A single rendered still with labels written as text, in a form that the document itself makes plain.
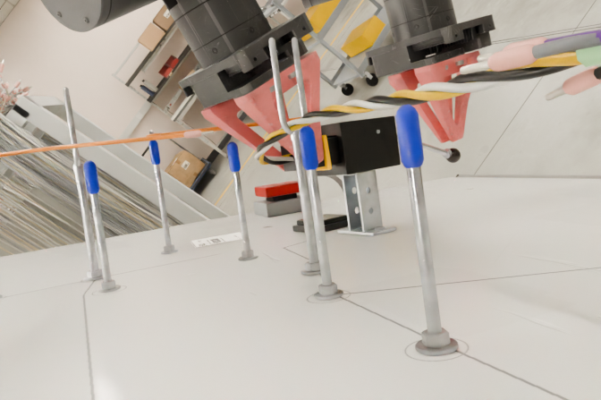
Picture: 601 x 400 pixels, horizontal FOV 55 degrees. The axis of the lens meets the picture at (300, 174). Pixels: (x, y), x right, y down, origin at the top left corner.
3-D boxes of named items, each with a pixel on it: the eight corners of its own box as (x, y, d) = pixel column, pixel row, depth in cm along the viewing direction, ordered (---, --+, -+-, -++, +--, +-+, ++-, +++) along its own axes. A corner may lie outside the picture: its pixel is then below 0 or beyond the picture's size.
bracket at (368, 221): (396, 230, 46) (388, 167, 45) (373, 236, 44) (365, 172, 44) (359, 227, 49) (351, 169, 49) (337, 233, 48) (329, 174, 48)
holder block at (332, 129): (401, 165, 46) (394, 114, 46) (346, 174, 43) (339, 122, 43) (368, 166, 50) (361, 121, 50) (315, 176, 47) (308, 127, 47)
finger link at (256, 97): (301, 189, 39) (231, 66, 37) (251, 191, 45) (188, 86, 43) (365, 137, 42) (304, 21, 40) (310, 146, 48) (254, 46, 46)
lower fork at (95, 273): (83, 278, 44) (53, 91, 43) (107, 273, 44) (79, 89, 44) (83, 283, 42) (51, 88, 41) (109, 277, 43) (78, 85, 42)
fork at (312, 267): (319, 266, 36) (288, 40, 36) (337, 268, 35) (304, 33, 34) (293, 273, 35) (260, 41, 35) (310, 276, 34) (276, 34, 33)
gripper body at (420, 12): (451, 49, 46) (428, -45, 45) (367, 72, 54) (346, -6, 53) (500, 34, 49) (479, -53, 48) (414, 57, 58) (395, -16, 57)
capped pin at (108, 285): (103, 288, 39) (83, 161, 38) (124, 285, 39) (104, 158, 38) (93, 293, 37) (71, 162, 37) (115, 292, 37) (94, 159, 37)
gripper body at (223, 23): (251, 80, 36) (188, -31, 34) (188, 104, 45) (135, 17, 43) (320, 35, 39) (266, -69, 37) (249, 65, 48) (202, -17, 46)
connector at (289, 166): (354, 159, 45) (350, 134, 44) (302, 171, 42) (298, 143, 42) (332, 161, 47) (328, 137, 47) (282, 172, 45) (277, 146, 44)
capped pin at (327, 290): (308, 299, 29) (283, 129, 29) (327, 290, 30) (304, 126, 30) (330, 301, 28) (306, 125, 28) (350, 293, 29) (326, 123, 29)
